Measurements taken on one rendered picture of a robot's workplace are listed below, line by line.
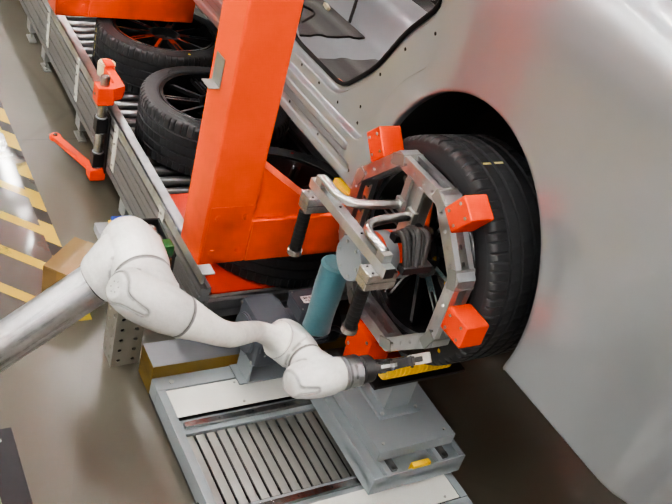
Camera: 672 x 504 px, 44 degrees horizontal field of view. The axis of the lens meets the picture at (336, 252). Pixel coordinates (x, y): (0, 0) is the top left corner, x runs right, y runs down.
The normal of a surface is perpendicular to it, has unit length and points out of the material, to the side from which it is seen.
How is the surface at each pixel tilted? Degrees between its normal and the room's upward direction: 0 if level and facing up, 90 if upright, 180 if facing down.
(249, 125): 90
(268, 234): 90
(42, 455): 0
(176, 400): 0
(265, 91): 90
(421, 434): 0
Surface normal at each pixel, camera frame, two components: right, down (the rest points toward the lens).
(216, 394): 0.25, -0.80
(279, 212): 0.45, 0.59
